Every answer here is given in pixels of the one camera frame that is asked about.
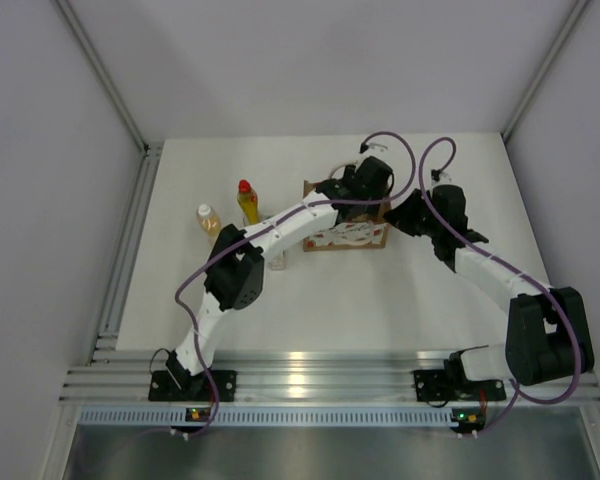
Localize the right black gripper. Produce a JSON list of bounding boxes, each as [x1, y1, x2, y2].
[[384, 189, 443, 239]]

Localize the burlap watermelon canvas bag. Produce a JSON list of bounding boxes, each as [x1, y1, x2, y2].
[[303, 158, 391, 252]]

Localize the grey cap clear bottle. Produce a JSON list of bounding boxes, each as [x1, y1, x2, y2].
[[261, 214, 287, 272]]

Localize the red cap yellow bottle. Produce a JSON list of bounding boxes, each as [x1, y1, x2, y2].
[[237, 179, 261, 225]]

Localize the white cap amber bottle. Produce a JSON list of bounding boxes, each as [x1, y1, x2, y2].
[[196, 203, 222, 245]]

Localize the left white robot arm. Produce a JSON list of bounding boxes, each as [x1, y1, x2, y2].
[[166, 156, 394, 400]]

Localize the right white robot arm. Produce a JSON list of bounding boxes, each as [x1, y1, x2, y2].
[[384, 184, 595, 397]]

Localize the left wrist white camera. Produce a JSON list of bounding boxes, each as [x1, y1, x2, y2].
[[359, 142, 388, 155]]

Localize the wrist white camera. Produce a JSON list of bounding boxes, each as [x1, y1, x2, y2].
[[359, 142, 388, 155], [430, 169, 453, 188]]

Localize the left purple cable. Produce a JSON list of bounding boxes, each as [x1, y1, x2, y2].
[[173, 131, 417, 440]]

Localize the purple cable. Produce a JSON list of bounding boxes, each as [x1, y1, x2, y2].
[[173, 131, 417, 440], [416, 137, 581, 435]]

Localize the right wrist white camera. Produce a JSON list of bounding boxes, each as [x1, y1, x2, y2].
[[430, 169, 453, 188]]

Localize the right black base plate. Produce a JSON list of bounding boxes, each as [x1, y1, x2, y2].
[[413, 369, 507, 408]]

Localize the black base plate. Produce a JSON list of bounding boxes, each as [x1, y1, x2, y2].
[[148, 370, 237, 403], [413, 369, 507, 408]]

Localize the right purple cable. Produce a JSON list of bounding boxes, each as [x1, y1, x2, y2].
[[416, 137, 581, 435]]

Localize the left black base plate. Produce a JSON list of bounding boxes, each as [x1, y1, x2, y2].
[[148, 370, 237, 403]]

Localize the aluminium extrusion rail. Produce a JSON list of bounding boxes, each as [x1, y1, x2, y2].
[[59, 349, 600, 402]]

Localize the white slotted cable duct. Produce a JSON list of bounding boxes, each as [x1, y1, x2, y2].
[[79, 406, 483, 427]]

